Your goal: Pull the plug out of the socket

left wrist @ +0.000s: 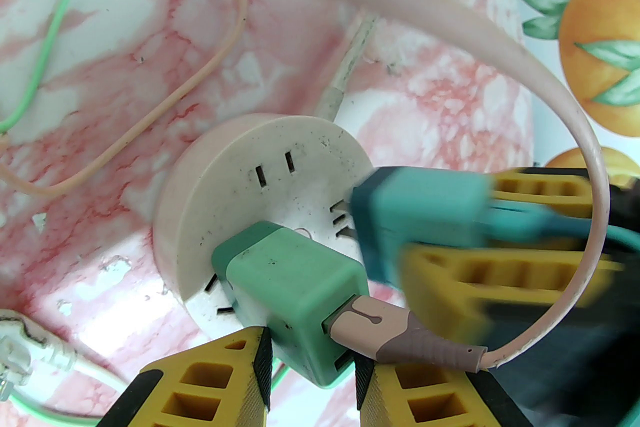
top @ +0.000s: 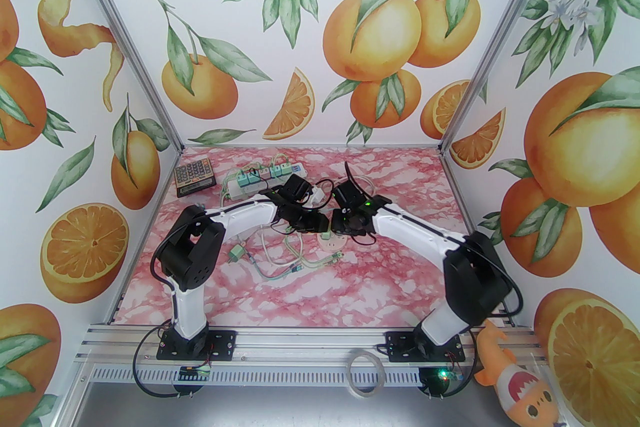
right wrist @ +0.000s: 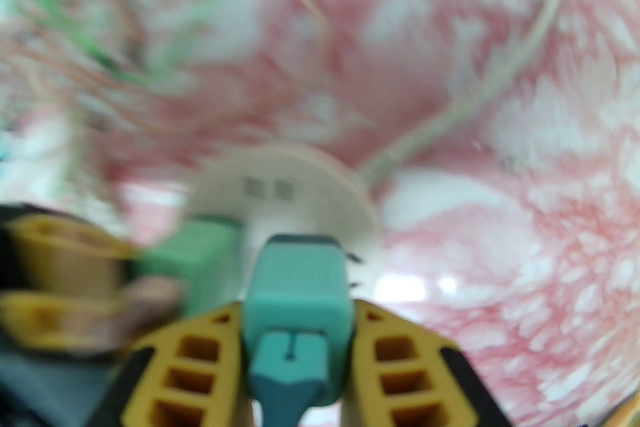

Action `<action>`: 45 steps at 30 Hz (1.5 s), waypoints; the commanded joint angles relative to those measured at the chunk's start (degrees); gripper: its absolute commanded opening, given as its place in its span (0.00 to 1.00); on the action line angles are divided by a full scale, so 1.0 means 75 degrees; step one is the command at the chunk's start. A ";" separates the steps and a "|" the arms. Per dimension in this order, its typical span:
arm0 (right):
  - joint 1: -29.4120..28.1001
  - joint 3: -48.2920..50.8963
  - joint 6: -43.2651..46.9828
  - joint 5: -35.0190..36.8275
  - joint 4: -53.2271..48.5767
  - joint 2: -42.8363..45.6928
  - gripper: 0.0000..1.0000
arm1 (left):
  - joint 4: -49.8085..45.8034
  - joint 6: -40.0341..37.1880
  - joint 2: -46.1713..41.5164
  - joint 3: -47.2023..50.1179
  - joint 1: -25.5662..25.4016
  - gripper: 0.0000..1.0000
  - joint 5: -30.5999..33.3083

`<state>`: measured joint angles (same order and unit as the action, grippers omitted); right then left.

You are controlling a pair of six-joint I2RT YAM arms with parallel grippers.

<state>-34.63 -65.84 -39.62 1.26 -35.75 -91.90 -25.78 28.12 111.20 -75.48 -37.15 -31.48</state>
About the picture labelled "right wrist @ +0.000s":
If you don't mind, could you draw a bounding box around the green USB charging cable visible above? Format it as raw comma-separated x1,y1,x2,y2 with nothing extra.
20,0,236,86

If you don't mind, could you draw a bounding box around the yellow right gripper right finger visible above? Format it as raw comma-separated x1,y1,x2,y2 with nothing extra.
345,299,512,427

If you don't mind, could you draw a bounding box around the teal USB wall adapter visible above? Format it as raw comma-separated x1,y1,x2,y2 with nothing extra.
134,219,247,322
242,234,357,346

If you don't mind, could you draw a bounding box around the pink USB charging cable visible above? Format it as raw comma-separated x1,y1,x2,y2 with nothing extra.
10,0,332,136

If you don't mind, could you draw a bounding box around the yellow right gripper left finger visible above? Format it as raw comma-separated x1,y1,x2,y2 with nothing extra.
90,300,251,427

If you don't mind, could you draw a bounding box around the white power strip cord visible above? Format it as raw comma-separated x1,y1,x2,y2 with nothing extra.
360,0,565,181

